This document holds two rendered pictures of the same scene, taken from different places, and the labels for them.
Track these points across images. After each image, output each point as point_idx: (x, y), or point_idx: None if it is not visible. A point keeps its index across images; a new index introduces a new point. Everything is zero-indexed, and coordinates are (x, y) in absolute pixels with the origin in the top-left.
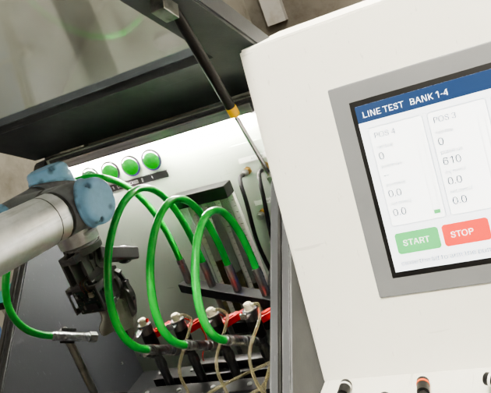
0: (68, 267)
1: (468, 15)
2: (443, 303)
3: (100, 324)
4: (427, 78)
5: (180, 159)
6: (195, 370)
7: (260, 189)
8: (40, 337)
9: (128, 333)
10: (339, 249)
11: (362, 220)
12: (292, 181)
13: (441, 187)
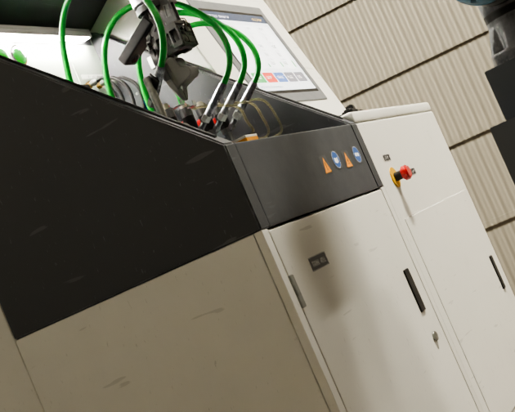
0: (173, 2)
1: None
2: None
3: (185, 66)
4: (218, 9)
5: (39, 63)
6: None
7: (125, 82)
8: (166, 55)
9: (184, 92)
10: (235, 77)
11: (235, 63)
12: (196, 37)
13: (251, 55)
